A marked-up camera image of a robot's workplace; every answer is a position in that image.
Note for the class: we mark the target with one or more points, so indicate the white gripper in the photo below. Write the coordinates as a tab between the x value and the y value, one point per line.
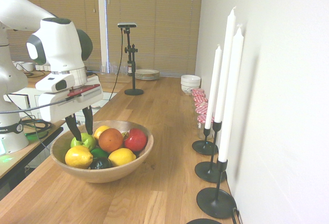
61	105

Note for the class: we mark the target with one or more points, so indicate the green apple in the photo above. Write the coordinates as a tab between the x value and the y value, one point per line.
88	140

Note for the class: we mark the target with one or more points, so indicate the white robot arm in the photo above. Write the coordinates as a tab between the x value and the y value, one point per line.
59	49

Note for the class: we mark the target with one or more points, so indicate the red apple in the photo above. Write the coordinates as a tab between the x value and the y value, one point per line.
135	140

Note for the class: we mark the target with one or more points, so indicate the orange fruit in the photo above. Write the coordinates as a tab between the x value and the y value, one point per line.
110	139

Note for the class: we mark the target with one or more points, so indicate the green lime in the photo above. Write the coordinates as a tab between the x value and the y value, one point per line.
99	152

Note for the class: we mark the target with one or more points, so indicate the dark green avocado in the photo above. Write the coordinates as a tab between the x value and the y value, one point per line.
100	163

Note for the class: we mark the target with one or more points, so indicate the wooden side table black edge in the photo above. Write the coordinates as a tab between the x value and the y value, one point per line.
38	141

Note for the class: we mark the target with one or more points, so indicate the round wooden bowl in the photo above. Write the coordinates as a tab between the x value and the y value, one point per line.
102	175

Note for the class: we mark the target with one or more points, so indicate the clear drinking glass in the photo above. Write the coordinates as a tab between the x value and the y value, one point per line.
112	68
104	68

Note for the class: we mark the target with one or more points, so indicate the dark small bottle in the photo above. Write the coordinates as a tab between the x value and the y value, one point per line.
130	70

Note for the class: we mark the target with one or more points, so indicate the white cup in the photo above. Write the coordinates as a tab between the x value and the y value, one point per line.
17	65
27	66

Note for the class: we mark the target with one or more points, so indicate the stack of white plates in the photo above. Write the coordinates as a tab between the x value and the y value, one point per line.
147	74

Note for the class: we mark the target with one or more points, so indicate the stack of white bowls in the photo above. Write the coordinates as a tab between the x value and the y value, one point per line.
190	82

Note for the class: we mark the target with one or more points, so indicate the glass jar red checked lid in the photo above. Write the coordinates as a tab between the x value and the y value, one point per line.
200	105
201	111
198	92
200	99
201	121

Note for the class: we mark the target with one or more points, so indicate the wooden venetian blind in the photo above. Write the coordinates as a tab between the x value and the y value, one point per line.
159	28
64	3

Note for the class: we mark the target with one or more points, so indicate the black candle holder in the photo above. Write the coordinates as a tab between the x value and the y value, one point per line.
203	148
208	172
213	204

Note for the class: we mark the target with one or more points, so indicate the short white taper candle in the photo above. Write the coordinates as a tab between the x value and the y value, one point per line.
214	85

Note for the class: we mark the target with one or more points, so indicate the black round kettle base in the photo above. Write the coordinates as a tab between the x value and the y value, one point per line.
204	222

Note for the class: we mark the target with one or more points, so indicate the tallest white taper candle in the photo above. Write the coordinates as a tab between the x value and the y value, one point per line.
226	62

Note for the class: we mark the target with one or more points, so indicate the wrist camera with red mount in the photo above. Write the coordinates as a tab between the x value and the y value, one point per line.
84	90

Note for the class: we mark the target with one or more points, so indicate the black camera stand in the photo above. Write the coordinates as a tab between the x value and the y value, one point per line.
133	91

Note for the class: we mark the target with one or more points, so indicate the white exterior camera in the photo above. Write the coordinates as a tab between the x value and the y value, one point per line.
127	25

